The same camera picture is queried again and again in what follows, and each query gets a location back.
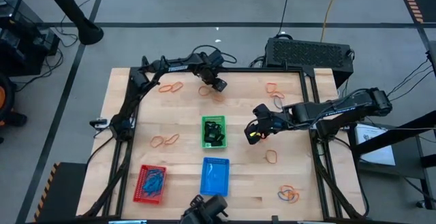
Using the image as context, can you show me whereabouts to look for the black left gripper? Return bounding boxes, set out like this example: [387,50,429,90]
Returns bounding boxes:
[198,66,229,93]

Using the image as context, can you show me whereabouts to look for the blue plastic basket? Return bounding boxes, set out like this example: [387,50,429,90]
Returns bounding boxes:
[199,157,231,197]

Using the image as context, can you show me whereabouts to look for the red plastic basket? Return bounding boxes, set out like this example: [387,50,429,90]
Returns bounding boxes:
[132,164,168,205]

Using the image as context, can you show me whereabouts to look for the green plastic basket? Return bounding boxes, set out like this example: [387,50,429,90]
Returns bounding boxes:
[200,115,228,149]

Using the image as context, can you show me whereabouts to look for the black perforated computer case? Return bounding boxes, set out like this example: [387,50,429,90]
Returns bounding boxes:
[264,37,355,89]

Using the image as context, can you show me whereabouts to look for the black device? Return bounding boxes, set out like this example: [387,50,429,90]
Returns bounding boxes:
[179,194,230,224]

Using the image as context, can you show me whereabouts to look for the white paper sheet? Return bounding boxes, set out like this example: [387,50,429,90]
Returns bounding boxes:
[354,123,396,166]

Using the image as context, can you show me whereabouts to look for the black pole with round base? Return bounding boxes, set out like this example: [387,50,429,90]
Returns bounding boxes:
[36,0,105,46]

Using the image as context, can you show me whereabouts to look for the black metal stand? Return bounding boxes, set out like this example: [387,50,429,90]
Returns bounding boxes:
[349,110,436,211]

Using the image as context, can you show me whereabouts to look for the silver metal bar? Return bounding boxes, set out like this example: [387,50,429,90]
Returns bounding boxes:
[108,219,148,224]

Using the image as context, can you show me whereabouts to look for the black equipment rack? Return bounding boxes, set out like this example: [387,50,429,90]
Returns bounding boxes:
[0,0,61,77]

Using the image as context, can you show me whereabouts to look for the orange and black machine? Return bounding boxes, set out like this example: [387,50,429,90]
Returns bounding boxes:
[0,74,29,145]

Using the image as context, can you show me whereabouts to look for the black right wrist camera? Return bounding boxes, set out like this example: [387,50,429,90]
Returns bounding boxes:
[271,113,291,130]

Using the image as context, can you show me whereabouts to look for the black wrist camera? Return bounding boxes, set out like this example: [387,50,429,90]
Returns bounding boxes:
[271,113,291,130]
[206,50,225,67]

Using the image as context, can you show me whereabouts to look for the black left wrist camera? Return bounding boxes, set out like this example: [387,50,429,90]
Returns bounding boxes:
[206,50,225,67]

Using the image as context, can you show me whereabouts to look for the long black cable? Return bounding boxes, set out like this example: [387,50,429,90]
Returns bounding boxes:
[276,0,293,37]

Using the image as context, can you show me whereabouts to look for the yellow cable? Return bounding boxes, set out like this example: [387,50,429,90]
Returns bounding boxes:
[320,0,343,44]

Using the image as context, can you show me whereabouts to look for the black floor cable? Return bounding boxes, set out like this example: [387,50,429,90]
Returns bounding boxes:
[366,57,435,116]
[15,48,65,92]

